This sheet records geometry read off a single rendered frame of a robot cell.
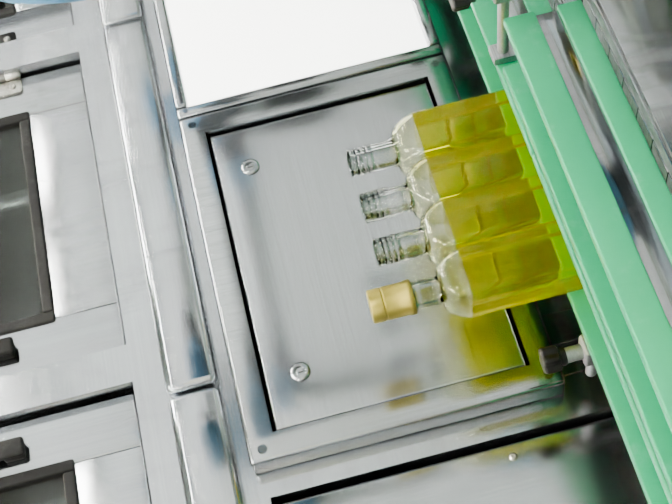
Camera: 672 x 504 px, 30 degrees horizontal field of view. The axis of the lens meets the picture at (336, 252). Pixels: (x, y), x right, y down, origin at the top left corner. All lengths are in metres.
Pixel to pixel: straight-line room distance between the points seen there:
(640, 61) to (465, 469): 0.45
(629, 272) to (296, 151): 0.54
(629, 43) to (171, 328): 0.58
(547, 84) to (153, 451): 0.57
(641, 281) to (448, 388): 0.31
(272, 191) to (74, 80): 0.36
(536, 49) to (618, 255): 0.24
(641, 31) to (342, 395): 0.48
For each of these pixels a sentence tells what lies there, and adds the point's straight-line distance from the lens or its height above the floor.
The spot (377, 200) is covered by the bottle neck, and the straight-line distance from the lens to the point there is 1.29.
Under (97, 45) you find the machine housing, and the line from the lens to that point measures 1.71.
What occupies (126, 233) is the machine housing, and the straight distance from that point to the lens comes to 1.52.
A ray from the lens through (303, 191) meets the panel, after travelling 1.48.
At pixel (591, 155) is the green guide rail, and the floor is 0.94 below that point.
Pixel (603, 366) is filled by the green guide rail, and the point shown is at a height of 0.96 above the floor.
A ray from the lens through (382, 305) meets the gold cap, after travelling 1.22.
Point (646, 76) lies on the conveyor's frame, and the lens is 1.20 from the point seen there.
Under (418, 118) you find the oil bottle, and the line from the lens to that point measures 1.32.
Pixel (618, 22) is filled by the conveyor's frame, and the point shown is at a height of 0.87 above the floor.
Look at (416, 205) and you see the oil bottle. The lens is 1.28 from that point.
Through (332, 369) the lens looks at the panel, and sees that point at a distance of 1.35.
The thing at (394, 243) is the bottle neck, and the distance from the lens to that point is 1.25.
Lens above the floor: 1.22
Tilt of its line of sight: 2 degrees down
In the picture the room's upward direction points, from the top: 104 degrees counter-clockwise
